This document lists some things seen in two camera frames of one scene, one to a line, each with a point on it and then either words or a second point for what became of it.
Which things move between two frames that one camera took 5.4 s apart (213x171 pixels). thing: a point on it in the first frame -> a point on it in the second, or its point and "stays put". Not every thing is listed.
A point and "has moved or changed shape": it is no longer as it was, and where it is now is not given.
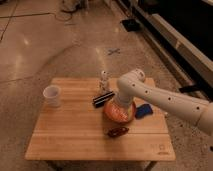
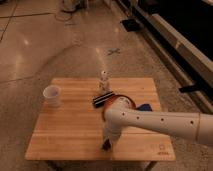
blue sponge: [143, 110] stays put
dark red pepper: [117, 131] has moved or changed shape
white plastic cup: [52, 96] stays put
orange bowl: [121, 110] stays put
